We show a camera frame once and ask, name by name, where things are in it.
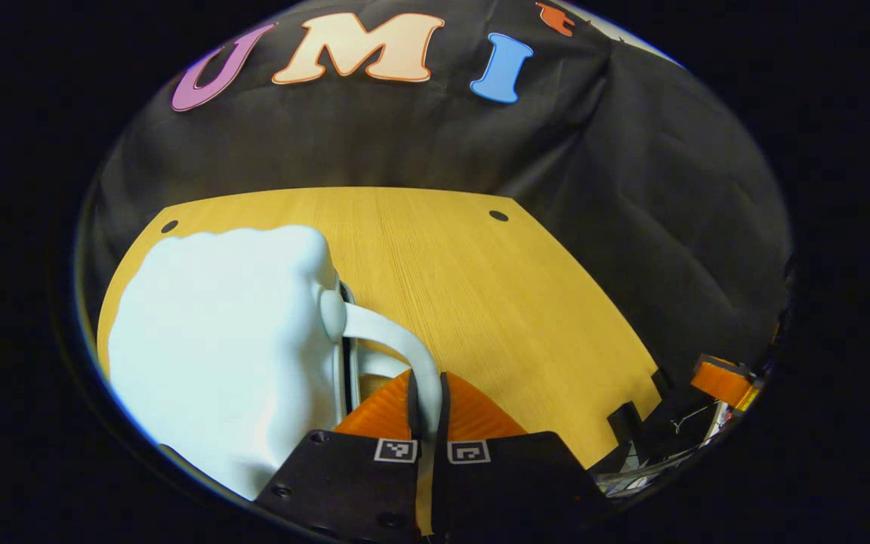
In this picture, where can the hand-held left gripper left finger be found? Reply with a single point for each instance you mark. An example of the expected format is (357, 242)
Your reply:
(352, 483)

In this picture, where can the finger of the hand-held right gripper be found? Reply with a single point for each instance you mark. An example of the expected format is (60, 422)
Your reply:
(726, 381)

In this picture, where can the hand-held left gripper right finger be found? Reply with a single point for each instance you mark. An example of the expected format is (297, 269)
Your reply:
(510, 483)

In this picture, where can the black backdrop cloth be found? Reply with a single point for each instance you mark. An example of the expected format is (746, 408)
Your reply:
(405, 136)

